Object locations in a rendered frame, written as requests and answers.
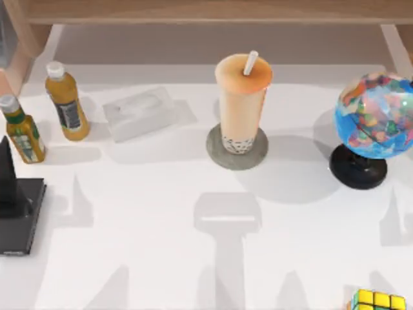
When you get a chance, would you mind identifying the clear tissue box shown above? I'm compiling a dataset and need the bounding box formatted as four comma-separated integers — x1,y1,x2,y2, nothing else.
102,87,177,143

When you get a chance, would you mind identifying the wooden open shelf unit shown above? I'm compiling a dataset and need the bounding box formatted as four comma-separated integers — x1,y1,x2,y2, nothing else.
0,0,413,98

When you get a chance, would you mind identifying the orange bottle with white cap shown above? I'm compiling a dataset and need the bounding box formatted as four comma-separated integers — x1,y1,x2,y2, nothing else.
45,61,91,142

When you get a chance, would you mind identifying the orange bubble tea cup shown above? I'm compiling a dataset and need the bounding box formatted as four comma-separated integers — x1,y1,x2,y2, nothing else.
214,53,274,156

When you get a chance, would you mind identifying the white straw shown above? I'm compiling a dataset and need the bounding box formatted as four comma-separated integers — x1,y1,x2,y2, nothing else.
243,50,259,76

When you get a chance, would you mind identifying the grey round coaster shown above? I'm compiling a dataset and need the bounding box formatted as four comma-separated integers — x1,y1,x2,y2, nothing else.
206,123,270,171

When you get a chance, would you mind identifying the multicoloured puzzle cube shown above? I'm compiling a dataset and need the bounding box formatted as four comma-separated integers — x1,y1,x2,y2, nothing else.
346,287,407,310

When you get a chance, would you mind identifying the yellow-green bottle with grey cap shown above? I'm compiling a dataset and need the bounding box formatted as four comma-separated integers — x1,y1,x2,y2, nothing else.
0,94,46,165

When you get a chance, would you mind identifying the colourful globe on black base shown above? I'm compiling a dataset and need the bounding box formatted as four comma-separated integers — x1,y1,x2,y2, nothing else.
328,70,413,190

